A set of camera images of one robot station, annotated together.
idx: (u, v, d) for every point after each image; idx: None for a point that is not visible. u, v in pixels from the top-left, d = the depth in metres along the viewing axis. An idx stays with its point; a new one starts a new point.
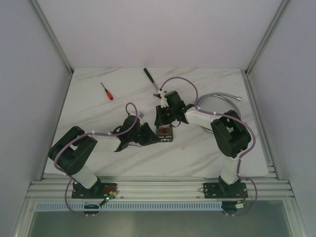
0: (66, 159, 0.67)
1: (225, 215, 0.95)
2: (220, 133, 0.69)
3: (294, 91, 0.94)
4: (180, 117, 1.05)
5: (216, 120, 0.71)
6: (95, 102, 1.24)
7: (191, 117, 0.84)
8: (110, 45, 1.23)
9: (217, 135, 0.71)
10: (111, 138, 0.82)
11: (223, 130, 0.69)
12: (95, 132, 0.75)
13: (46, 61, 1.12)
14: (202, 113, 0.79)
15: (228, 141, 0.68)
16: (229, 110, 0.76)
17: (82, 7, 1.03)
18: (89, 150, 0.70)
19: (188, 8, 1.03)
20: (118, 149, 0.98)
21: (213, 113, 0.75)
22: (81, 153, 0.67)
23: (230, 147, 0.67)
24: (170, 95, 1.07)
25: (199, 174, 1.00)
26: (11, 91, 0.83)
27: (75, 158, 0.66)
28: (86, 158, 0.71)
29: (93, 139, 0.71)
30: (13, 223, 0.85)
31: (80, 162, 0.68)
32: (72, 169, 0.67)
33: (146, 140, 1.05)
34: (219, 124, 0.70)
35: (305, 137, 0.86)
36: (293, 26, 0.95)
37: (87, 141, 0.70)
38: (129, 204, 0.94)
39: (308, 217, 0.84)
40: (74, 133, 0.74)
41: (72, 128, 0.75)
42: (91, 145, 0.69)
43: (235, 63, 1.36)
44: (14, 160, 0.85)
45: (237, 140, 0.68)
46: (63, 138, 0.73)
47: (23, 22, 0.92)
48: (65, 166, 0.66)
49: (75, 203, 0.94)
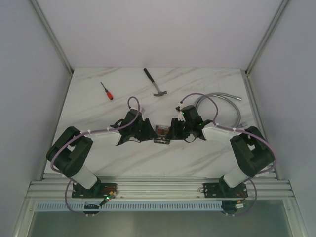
0: (63, 162, 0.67)
1: (225, 215, 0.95)
2: (241, 151, 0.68)
3: (294, 91, 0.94)
4: (196, 134, 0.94)
5: (237, 137, 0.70)
6: (95, 102, 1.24)
7: (209, 133, 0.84)
8: (110, 45, 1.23)
9: (236, 152, 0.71)
10: (110, 133, 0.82)
11: (245, 149, 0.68)
12: (91, 131, 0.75)
13: (46, 61, 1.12)
14: (220, 129, 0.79)
15: (250, 161, 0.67)
16: (251, 126, 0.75)
17: (82, 7, 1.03)
18: (86, 151, 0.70)
19: (188, 8, 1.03)
20: (120, 143, 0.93)
21: (232, 129, 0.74)
22: (77, 154, 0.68)
23: (252, 168, 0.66)
24: (187, 109, 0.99)
25: (199, 174, 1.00)
26: (11, 91, 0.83)
27: (72, 160, 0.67)
28: (83, 161, 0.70)
29: (89, 139, 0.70)
30: (13, 223, 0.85)
31: (79, 164, 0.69)
32: (71, 171, 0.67)
33: (145, 137, 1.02)
34: (240, 141, 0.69)
35: (306, 137, 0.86)
36: (294, 26, 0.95)
37: (83, 141, 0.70)
38: (129, 204, 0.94)
39: (308, 217, 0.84)
40: (70, 133, 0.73)
41: (67, 129, 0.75)
42: (87, 145, 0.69)
43: (235, 63, 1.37)
44: (14, 160, 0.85)
45: (260, 162, 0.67)
46: (59, 139, 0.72)
47: (24, 22, 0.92)
48: (63, 168, 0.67)
49: (75, 203, 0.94)
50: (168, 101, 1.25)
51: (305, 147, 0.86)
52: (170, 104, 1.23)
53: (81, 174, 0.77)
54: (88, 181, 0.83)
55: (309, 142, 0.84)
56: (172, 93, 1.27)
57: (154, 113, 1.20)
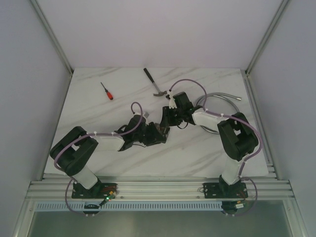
0: (66, 160, 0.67)
1: (225, 215, 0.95)
2: (226, 134, 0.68)
3: (294, 90, 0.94)
4: (187, 118, 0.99)
5: (223, 122, 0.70)
6: (95, 102, 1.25)
7: (199, 118, 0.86)
8: (110, 45, 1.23)
9: (222, 136, 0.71)
10: (113, 137, 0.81)
11: (229, 133, 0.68)
12: (97, 133, 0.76)
13: (46, 61, 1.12)
14: (209, 114, 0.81)
15: (234, 143, 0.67)
16: (238, 112, 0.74)
17: (82, 7, 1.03)
18: (90, 151, 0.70)
19: (188, 7, 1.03)
20: (122, 149, 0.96)
21: (220, 115, 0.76)
22: (81, 154, 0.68)
23: (236, 150, 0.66)
24: (177, 96, 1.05)
25: (199, 174, 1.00)
26: (11, 91, 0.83)
27: (75, 159, 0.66)
28: (86, 160, 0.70)
29: (94, 140, 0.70)
30: (13, 223, 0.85)
31: (81, 163, 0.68)
32: (72, 169, 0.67)
33: (151, 140, 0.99)
34: (226, 126, 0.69)
35: (306, 137, 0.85)
36: (294, 26, 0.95)
37: (88, 142, 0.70)
38: (129, 204, 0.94)
39: (308, 217, 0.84)
40: (76, 133, 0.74)
41: (74, 128, 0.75)
42: (92, 146, 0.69)
43: (235, 63, 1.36)
44: (14, 160, 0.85)
45: (244, 145, 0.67)
46: (65, 138, 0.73)
47: (23, 20, 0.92)
48: (66, 166, 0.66)
49: (75, 204, 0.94)
50: (168, 101, 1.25)
51: (305, 147, 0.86)
52: None
53: (81, 174, 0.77)
54: (90, 176, 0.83)
55: (309, 142, 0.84)
56: None
57: (155, 113, 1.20)
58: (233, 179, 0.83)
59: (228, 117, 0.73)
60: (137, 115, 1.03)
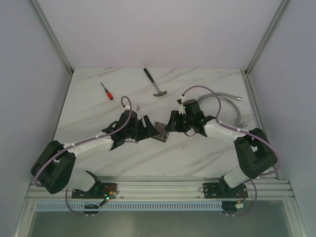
0: (46, 178, 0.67)
1: (225, 215, 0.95)
2: (244, 152, 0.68)
3: (294, 91, 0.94)
4: (198, 129, 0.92)
5: (241, 138, 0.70)
6: (95, 102, 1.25)
7: (212, 130, 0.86)
8: (110, 45, 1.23)
9: (239, 154, 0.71)
10: (99, 141, 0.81)
11: (248, 151, 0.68)
12: (74, 144, 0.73)
13: (46, 61, 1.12)
14: (223, 127, 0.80)
15: (252, 162, 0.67)
16: (256, 128, 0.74)
17: (82, 7, 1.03)
18: (70, 167, 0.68)
19: (188, 8, 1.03)
20: (114, 147, 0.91)
21: (236, 130, 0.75)
22: (59, 171, 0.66)
23: (254, 170, 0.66)
24: (189, 103, 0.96)
25: (199, 174, 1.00)
26: (11, 91, 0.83)
27: (54, 177, 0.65)
28: (69, 176, 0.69)
29: (71, 156, 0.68)
30: (13, 223, 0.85)
31: (62, 179, 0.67)
32: (55, 187, 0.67)
33: (143, 136, 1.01)
34: (244, 144, 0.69)
35: (306, 138, 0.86)
36: (293, 26, 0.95)
37: (64, 158, 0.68)
38: (129, 204, 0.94)
39: (308, 217, 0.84)
40: (53, 148, 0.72)
41: (50, 143, 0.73)
42: (68, 163, 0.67)
43: (235, 63, 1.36)
44: (14, 160, 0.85)
45: (262, 164, 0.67)
46: (43, 155, 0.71)
47: (23, 20, 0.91)
48: (48, 185, 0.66)
49: (75, 204, 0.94)
50: (168, 101, 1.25)
51: (305, 147, 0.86)
52: (170, 104, 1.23)
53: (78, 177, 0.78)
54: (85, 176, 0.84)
55: (309, 142, 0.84)
56: (172, 93, 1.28)
57: (155, 113, 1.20)
58: (234, 184, 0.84)
59: (246, 133, 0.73)
60: (127, 109, 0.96)
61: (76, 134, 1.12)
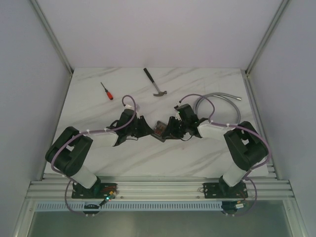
0: (63, 161, 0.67)
1: (225, 215, 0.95)
2: (234, 144, 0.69)
3: (294, 90, 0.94)
4: (192, 132, 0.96)
5: (230, 132, 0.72)
6: (95, 102, 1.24)
7: (204, 131, 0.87)
8: (110, 45, 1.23)
9: (230, 147, 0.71)
10: (107, 133, 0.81)
11: (238, 143, 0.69)
12: (90, 131, 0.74)
13: (46, 61, 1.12)
14: (215, 126, 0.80)
15: (243, 154, 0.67)
16: (244, 121, 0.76)
17: (82, 7, 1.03)
18: (87, 150, 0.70)
19: (188, 7, 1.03)
20: (117, 144, 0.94)
21: (226, 125, 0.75)
22: (77, 153, 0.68)
23: (246, 161, 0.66)
24: (182, 108, 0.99)
25: (199, 174, 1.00)
26: (12, 91, 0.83)
27: (72, 159, 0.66)
28: (83, 159, 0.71)
29: (89, 138, 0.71)
30: (13, 223, 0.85)
31: (78, 161, 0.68)
32: (71, 170, 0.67)
33: (143, 134, 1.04)
34: (233, 136, 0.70)
35: (306, 137, 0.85)
36: (293, 27, 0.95)
37: (83, 140, 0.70)
38: (130, 204, 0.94)
39: (308, 217, 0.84)
40: (69, 134, 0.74)
41: (67, 128, 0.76)
42: (88, 143, 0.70)
43: (235, 63, 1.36)
44: (14, 160, 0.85)
45: (254, 155, 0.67)
46: (59, 139, 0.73)
47: (23, 20, 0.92)
48: (64, 168, 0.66)
49: (75, 204, 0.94)
50: (168, 101, 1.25)
51: (304, 146, 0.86)
52: (170, 104, 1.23)
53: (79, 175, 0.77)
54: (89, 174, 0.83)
55: (308, 141, 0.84)
56: (172, 94, 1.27)
57: (155, 113, 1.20)
58: (234, 181, 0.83)
59: (235, 127, 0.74)
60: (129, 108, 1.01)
61: None
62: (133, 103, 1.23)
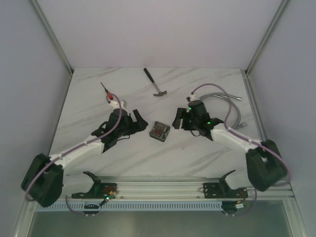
0: (37, 192, 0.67)
1: (224, 215, 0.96)
2: (256, 166, 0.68)
3: (294, 90, 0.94)
4: (203, 133, 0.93)
5: (253, 151, 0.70)
6: (95, 102, 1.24)
7: (217, 136, 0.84)
8: (110, 45, 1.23)
9: (250, 166, 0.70)
10: (88, 145, 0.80)
11: (260, 165, 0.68)
12: (62, 155, 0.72)
13: (46, 61, 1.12)
14: (233, 135, 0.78)
15: (263, 176, 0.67)
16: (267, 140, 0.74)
17: (82, 7, 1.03)
18: (59, 179, 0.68)
19: (189, 7, 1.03)
20: (106, 149, 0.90)
21: (248, 140, 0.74)
22: (47, 185, 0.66)
23: (265, 183, 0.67)
24: (195, 105, 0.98)
25: (199, 174, 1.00)
26: (12, 91, 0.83)
27: (44, 191, 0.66)
28: (59, 186, 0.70)
29: (58, 168, 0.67)
30: (13, 223, 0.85)
31: (52, 193, 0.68)
32: (46, 199, 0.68)
33: (135, 129, 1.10)
34: (256, 157, 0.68)
35: (306, 137, 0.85)
36: (293, 26, 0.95)
37: (52, 171, 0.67)
38: (129, 204, 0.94)
39: (308, 217, 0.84)
40: (39, 163, 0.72)
41: (36, 158, 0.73)
42: (57, 175, 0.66)
43: (235, 63, 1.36)
44: (14, 160, 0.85)
45: (273, 177, 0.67)
46: (30, 170, 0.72)
47: (24, 21, 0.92)
48: (40, 199, 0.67)
49: (75, 203, 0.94)
50: (168, 101, 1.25)
51: (305, 146, 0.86)
52: (170, 105, 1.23)
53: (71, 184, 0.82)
54: (82, 177, 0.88)
55: (308, 142, 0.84)
56: (172, 94, 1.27)
57: (155, 113, 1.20)
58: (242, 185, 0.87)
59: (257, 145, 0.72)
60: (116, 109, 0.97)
61: (76, 135, 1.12)
62: (133, 103, 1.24)
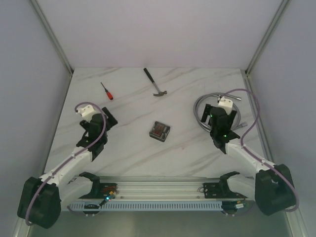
0: (35, 216, 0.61)
1: (225, 215, 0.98)
2: (265, 188, 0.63)
3: (294, 90, 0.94)
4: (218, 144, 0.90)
5: (264, 173, 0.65)
6: (95, 102, 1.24)
7: (231, 150, 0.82)
8: (110, 45, 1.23)
9: (258, 187, 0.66)
10: (77, 157, 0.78)
11: (269, 189, 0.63)
12: (52, 174, 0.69)
13: (46, 61, 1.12)
14: (247, 153, 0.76)
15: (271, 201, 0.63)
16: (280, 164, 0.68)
17: (82, 7, 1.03)
18: (56, 198, 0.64)
19: (188, 7, 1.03)
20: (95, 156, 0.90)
21: (261, 161, 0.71)
22: (46, 206, 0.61)
23: (271, 209, 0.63)
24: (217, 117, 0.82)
25: (199, 174, 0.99)
26: (11, 91, 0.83)
27: (43, 213, 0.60)
28: (56, 207, 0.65)
29: (54, 187, 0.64)
30: (13, 223, 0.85)
31: (51, 214, 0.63)
32: (47, 221, 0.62)
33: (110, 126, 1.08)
34: (267, 180, 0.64)
35: (306, 138, 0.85)
36: (294, 26, 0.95)
37: (48, 191, 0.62)
38: (128, 204, 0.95)
39: (307, 218, 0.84)
40: (31, 186, 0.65)
41: (27, 180, 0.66)
42: (52, 194, 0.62)
43: (235, 63, 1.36)
44: (14, 160, 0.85)
45: (281, 205, 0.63)
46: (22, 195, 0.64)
47: (24, 21, 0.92)
48: (39, 222, 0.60)
49: (75, 204, 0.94)
50: (168, 101, 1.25)
51: (305, 146, 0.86)
52: (170, 105, 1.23)
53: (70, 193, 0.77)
54: (80, 181, 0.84)
55: (309, 142, 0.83)
56: (172, 94, 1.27)
57: (155, 113, 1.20)
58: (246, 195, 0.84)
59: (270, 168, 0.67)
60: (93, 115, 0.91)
61: (76, 135, 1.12)
62: (133, 103, 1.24)
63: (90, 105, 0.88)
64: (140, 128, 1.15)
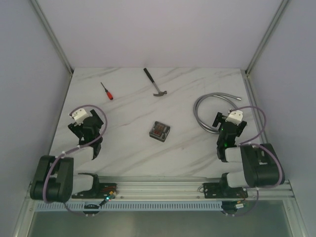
0: (53, 189, 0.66)
1: (225, 215, 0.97)
2: (247, 157, 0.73)
3: (294, 90, 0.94)
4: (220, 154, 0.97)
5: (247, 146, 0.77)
6: (95, 102, 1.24)
7: (231, 154, 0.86)
8: (110, 45, 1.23)
9: (243, 159, 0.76)
10: (82, 148, 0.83)
11: (251, 158, 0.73)
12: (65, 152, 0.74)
13: (46, 61, 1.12)
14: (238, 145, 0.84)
15: (253, 168, 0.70)
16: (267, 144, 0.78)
17: (82, 7, 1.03)
18: (71, 170, 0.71)
19: (188, 8, 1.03)
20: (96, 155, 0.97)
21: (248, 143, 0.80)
22: (64, 175, 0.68)
23: (255, 177, 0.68)
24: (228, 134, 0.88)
25: (199, 174, 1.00)
26: (11, 90, 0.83)
27: (62, 183, 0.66)
28: (70, 180, 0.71)
29: (69, 159, 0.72)
30: (13, 223, 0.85)
31: (67, 186, 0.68)
32: (64, 193, 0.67)
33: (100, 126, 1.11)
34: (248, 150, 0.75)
35: (306, 137, 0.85)
36: (293, 26, 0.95)
37: (64, 162, 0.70)
38: (129, 204, 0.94)
39: (306, 217, 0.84)
40: (46, 162, 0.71)
41: (41, 159, 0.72)
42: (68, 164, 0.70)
43: (235, 63, 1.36)
44: (14, 160, 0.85)
45: (265, 175, 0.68)
46: (38, 173, 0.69)
47: (24, 22, 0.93)
48: (57, 195, 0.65)
49: (75, 203, 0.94)
50: (168, 101, 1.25)
51: (304, 146, 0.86)
52: (170, 105, 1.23)
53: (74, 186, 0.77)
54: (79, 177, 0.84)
55: (308, 141, 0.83)
56: (172, 94, 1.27)
57: (154, 113, 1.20)
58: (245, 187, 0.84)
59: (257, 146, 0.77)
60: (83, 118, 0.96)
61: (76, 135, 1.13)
62: (133, 103, 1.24)
63: (81, 109, 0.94)
64: (140, 128, 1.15)
